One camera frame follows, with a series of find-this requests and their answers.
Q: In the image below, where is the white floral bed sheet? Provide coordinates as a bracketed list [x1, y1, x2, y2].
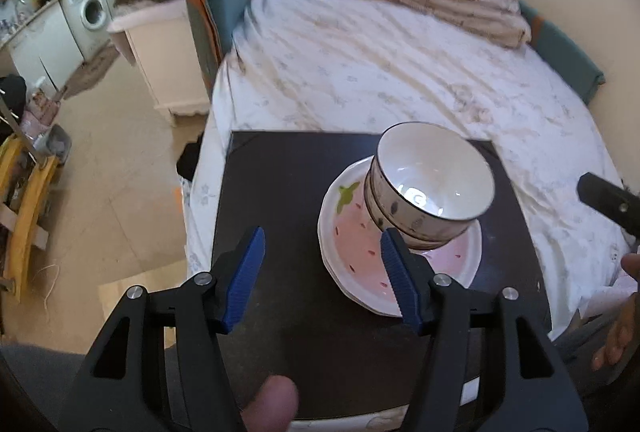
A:
[184, 0, 637, 432]

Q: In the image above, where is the white nightstand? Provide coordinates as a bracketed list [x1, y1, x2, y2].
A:
[107, 0, 210, 125]

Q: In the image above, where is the white washing machine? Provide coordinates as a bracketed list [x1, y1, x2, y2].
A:
[61, 0, 112, 62]

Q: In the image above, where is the left hand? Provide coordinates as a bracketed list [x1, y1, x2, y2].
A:
[242, 376, 298, 432]

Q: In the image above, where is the large white bowl dark rim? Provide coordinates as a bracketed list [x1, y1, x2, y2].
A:
[368, 121, 496, 239]

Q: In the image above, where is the yellow wooden chair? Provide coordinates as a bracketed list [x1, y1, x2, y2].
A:
[1, 135, 58, 302]

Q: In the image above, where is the dark brown placemat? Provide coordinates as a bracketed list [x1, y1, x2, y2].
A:
[164, 130, 554, 422]

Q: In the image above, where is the right hand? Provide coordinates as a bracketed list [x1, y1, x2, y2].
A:
[592, 293, 639, 370]

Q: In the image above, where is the pink strawberry plate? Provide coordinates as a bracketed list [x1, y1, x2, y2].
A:
[321, 250, 401, 317]
[317, 157, 483, 288]

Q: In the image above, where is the white kitchen counter cabinet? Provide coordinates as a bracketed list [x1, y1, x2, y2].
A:
[1, 1, 84, 96]

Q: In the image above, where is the white patterned bowl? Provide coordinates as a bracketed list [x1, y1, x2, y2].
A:
[363, 173, 480, 250]

